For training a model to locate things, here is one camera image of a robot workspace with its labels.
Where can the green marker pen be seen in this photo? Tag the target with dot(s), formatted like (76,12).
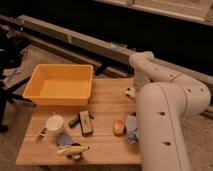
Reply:
(72,123)

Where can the yellow banana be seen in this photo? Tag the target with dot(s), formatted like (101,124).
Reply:
(72,150)

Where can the black rectangular eraser block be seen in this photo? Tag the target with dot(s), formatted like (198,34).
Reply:
(85,121)

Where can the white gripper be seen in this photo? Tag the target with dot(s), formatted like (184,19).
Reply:
(139,82)

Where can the black tripod stand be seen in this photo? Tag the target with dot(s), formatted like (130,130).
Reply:
(11,56)

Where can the small utensil beside jar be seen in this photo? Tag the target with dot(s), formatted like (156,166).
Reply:
(42,133)

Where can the yellow plastic bin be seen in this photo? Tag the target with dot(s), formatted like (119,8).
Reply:
(60,84)

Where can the orange sponge block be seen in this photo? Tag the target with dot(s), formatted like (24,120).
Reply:
(118,127)

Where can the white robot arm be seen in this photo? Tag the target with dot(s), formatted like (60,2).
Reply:
(163,96)

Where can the small blue cloth piece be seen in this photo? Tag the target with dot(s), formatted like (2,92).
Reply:
(64,140)

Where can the long grey metal beam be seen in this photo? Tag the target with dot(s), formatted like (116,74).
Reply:
(98,46)

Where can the blue crumpled cloth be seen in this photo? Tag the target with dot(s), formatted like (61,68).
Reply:
(131,129)

